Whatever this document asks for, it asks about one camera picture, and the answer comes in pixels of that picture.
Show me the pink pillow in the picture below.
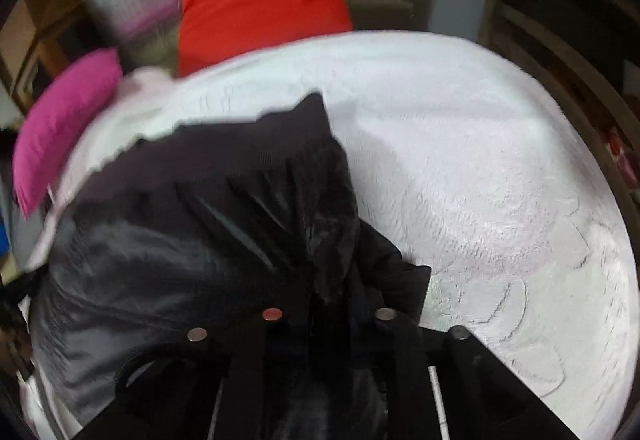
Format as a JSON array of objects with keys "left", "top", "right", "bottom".
[{"left": 12, "top": 48, "right": 124, "bottom": 217}]

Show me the wooden cabinet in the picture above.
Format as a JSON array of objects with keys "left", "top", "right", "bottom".
[{"left": 0, "top": 0, "right": 81, "bottom": 117}]

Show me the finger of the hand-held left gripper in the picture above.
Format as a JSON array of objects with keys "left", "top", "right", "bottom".
[{"left": 0, "top": 270, "right": 44, "bottom": 321}]

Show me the black puffer jacket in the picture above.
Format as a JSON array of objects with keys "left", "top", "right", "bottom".
[{"left": 27, "top": 93, "right": 433, "bottom": 440}]

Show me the white fleece blanket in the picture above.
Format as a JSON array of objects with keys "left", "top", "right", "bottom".
[{"left": 20, "top": 30, "right": 640, "bottom": 440}]

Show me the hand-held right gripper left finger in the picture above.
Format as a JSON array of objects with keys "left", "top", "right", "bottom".
[{"left": 185, "top": 307, "right": 312, "bottom": 440}]

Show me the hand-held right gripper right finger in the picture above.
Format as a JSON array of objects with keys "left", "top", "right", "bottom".
[{"left": 374, "top": 308, "right": 577, "bottom": 440}]

